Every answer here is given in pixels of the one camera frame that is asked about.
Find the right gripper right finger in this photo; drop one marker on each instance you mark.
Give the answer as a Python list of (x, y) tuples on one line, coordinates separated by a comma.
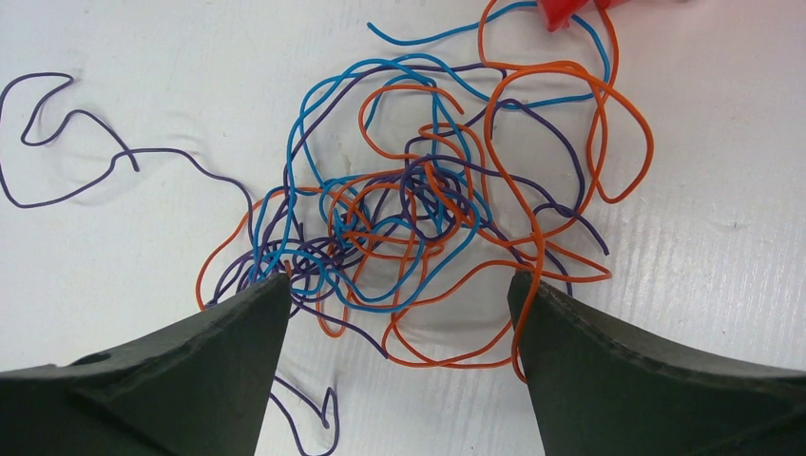
[(601, 386)]

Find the red plastic bin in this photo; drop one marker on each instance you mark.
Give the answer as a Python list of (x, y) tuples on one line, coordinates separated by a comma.
[(559, 12)]

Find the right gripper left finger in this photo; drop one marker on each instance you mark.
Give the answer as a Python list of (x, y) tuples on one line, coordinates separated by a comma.
[(196, 387)]

